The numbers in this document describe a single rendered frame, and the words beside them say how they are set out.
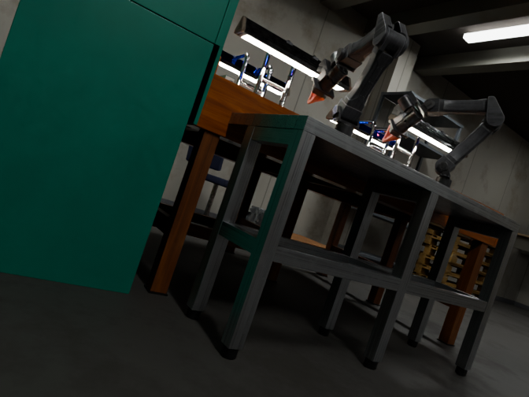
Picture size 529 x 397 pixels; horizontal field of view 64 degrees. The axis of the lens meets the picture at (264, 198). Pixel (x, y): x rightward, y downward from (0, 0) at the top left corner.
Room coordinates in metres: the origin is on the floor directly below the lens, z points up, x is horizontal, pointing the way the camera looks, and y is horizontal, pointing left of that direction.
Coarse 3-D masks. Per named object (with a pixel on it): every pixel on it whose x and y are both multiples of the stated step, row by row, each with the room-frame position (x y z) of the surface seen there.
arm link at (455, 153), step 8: (480, 128) 1.72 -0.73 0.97; (488, 128) 1.70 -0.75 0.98; (496, 128) 1.69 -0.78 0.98; (472, 136) 1.73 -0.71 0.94; (480, 136) 1.72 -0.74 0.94; (488, 136) 1.74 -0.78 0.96; (464, 144) 1.74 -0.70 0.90; (472, 144) 1.73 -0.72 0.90; (456, 152) 1.74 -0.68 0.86; (464, 152) 1.73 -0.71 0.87; (440, 160) 1.75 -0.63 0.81; (448, 160) 1.74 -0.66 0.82; (456, 160) 1.73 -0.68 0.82
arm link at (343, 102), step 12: (396, 36) 1.31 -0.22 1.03; (384, 48) 1.31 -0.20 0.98; (396, 48) 1.32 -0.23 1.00; (372, 60) 1.35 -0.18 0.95; (384, 60) 1.34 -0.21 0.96; (372, 72) 1.36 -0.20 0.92; (360, 84) 1.38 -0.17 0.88; (372, 84) 1.38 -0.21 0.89; (348, 96) 1.42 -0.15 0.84; (360, 96) 1.40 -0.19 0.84; (348, 108) 1.41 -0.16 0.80; (360, 108) 1.42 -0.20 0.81; (348, 120) 1.44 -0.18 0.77
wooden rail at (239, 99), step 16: (224, 80) 1.43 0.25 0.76; (208, 96) 1.42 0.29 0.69; (224, 96) 1.44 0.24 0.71; (240, 96) 1.47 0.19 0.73; (256, 96) 1.50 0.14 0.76; (208, 112) 1.42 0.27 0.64; (224, 112) 1.45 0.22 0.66; (240, 112) 1.48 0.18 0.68; (256, 112) 1.51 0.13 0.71; (272, 112) 1.54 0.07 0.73; (288, 112) 1.57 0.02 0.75; (208, 128) 1.43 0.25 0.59; (224, 128) 1.46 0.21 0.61; (240, 128) 1.49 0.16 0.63; (240, 144) 1.51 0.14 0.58; (272, 160) 1.70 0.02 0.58; (320, 176) 1.70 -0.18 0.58; (336, 176) 1.73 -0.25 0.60; (352, 176) 1.77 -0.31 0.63; (400, 208) 1.93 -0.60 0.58; (480, 240) 2.26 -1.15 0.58
